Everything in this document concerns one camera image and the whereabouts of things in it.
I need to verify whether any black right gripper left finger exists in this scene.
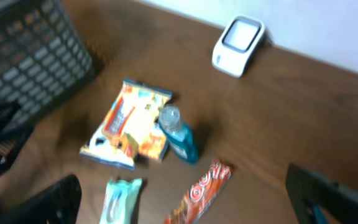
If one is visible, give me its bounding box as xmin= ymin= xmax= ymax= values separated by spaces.
xmin=0 ymin=174 xmax=82 ymax=224

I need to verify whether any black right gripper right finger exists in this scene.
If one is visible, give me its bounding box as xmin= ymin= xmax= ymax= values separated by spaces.
xmin=285 ymin=163 xmax=358 ymax=224

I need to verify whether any white wet wipes pack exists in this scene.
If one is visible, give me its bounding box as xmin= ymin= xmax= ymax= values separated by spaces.
xmin=99 ymin=179 xmax=143 ymax=224

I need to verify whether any yellow snack chip bag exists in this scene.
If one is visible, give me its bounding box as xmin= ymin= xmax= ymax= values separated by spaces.
xmin=80 ymin=79 xmax=173 ymax=170

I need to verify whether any orange Top chocolate bar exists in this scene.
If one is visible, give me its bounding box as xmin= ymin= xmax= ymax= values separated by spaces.
xmin=164 ymin=159 xmax=234 ymax=224

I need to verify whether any blue mouthwash bottle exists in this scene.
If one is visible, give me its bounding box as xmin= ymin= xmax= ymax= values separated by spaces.
xmin=158 ymin=105 xmax=199 ymax=164

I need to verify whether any grey plastic shopping basket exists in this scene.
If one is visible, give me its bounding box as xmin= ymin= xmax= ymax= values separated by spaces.
xmin=0 ymin=0 xmax=95 ymax=175

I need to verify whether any orange tissue pack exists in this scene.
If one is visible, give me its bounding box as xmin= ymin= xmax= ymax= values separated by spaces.
xmin=139 ymin=123 xmax=168 ymax=162

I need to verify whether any white barcode scanner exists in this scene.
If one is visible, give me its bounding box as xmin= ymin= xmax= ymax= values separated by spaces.
xmin=211 ymin=15 xmax=267 ymax=78

